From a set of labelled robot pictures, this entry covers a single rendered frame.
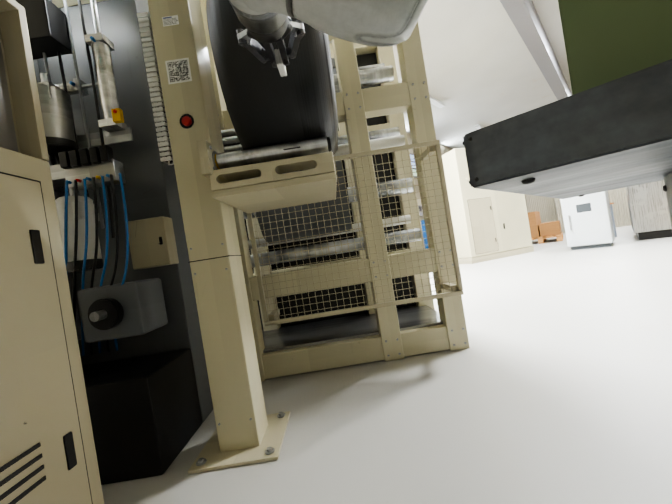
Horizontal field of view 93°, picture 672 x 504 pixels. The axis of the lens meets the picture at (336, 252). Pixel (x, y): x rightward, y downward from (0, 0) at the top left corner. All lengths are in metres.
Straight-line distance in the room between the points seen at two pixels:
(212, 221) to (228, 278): 0.19
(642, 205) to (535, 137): 6.55
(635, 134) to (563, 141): 0.03
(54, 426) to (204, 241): 0.55
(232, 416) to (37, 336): 0.57
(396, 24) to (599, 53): 0.25
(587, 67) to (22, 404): 0.96
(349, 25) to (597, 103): 0.33
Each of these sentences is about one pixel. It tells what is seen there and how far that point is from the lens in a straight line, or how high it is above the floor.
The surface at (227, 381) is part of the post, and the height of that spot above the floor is 0.23.
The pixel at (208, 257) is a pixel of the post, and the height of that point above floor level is 0.62.
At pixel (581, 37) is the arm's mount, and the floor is 0.70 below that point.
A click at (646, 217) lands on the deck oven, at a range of 6.80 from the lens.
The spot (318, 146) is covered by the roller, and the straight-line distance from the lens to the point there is 0.98.
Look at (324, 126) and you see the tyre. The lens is 0.99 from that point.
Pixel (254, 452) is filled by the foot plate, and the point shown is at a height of 0.01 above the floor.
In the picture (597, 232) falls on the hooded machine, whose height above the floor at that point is 0.24.
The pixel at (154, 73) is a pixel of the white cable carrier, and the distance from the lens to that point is 1.29.
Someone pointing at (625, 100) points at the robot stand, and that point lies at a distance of 0.25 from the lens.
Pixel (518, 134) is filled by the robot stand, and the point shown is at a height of 0.64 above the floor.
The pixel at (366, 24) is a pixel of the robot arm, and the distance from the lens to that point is 0.49.
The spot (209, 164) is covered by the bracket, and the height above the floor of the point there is 0.88.
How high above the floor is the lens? 0.58
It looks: level
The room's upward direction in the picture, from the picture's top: 9 degrees counter-clockwise
